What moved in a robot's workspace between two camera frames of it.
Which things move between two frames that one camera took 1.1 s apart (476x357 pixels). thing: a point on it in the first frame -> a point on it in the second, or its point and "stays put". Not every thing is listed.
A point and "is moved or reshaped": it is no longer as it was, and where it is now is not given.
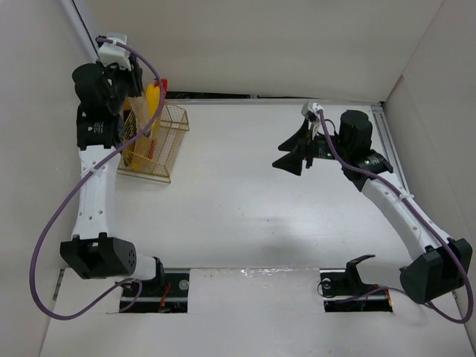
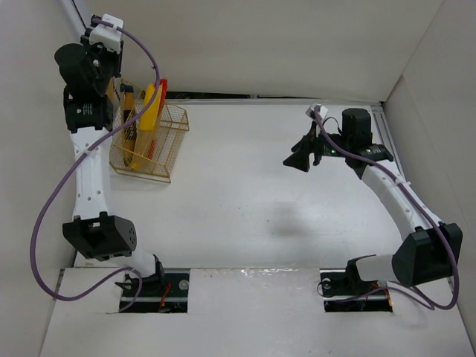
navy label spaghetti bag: x=129 y=129 stays put
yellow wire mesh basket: x=153 y=155 stays put
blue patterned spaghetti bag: x=138 y=105 is moved or reshaped
